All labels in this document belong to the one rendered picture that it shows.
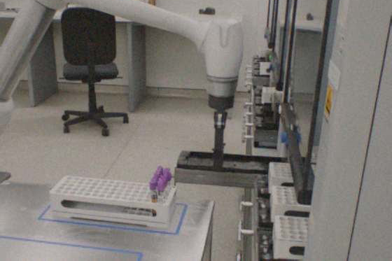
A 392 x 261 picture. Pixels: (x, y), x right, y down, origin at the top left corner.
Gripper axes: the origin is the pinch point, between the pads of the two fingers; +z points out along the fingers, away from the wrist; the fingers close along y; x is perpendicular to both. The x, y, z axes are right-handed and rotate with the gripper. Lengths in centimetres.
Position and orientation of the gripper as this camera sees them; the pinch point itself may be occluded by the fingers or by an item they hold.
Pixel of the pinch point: (218, 157)
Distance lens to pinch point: 144.7
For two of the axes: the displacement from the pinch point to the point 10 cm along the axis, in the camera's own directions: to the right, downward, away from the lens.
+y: 1.4, -3.7, 9.2
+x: -9.9, -0.7, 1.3
